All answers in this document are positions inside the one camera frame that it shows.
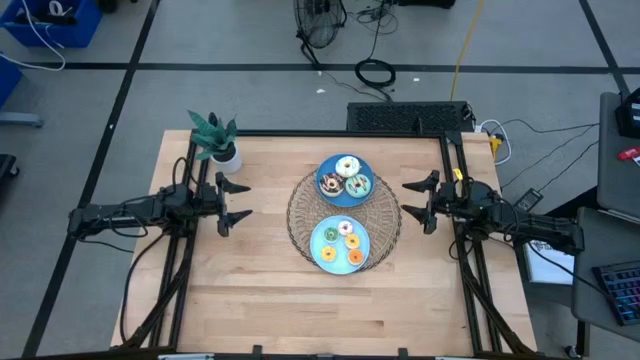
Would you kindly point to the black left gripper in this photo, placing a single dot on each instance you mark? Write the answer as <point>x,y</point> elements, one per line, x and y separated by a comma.
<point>209,199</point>

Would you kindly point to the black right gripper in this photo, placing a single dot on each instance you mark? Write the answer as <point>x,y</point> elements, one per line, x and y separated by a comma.
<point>447,200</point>

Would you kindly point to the large teal iced donut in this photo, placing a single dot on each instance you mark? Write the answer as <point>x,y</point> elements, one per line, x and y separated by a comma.
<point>365,189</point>

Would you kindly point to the large white iced donut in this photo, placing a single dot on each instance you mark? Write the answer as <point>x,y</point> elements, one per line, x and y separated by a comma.
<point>354,167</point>

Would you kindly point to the small yellow iced donut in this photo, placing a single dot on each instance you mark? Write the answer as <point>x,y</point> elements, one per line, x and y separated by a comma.
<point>323,255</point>
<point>357,242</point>

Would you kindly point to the white frosted donut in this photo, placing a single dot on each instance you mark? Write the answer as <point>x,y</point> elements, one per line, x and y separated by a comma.
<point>350,229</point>

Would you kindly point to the small orange iced donut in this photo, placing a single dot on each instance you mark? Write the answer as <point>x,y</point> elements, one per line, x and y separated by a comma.
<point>361,258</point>

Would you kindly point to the large chocolate iced donut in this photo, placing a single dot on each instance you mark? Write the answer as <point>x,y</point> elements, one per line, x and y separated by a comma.
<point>325,187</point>

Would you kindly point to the small green iced donut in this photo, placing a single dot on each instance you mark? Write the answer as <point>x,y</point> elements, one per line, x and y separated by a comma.
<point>326,235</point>

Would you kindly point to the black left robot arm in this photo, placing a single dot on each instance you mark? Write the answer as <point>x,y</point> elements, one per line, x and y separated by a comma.
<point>100,217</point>

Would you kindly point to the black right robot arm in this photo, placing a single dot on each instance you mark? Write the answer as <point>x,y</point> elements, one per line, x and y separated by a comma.
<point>540,227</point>

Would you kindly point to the white plant pot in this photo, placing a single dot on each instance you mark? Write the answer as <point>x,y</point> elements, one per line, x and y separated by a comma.
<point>232,165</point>

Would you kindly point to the small yellow tag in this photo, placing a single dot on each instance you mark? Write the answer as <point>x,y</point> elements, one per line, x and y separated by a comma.
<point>457,174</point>

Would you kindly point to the round woven placemat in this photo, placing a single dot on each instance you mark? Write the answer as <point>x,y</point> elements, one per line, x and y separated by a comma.
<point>300,220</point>

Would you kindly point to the green leafy plant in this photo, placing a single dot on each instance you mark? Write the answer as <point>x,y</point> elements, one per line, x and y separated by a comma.
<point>215,137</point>

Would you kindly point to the black computer tower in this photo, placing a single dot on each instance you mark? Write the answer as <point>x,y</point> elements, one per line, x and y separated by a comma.
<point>410,117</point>

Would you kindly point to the blue round plate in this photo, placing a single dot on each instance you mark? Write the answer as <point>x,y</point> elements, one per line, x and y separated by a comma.
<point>325,165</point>

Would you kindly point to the black power adapter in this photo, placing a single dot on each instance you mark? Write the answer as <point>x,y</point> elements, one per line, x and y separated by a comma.
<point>528,200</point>

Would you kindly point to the light turquoise round plate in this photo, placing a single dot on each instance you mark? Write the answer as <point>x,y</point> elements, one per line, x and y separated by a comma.
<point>341,267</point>

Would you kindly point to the white printed booklet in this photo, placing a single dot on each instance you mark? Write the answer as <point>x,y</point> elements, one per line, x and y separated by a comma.
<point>550,270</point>

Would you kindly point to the grey desk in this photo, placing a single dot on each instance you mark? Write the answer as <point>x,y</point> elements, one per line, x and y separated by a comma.
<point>590,280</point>
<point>615,185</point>

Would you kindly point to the black floor fan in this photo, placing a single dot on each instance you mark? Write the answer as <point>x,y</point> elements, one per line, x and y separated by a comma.
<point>320,25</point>

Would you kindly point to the small red object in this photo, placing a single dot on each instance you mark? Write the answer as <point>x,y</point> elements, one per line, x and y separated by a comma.
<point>629,153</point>

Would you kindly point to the black backlit keyboard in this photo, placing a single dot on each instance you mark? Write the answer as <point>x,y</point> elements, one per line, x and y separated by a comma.
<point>620,290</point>

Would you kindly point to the black desktop device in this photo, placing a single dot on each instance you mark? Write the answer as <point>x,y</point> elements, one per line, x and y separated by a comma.
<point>629,117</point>

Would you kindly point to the blue plastic bin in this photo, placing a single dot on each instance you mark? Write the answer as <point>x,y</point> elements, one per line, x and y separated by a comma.
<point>9,80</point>
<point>75,35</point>

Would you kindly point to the black aluminium table frame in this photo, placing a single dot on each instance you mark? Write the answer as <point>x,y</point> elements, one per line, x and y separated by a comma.
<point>325,134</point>

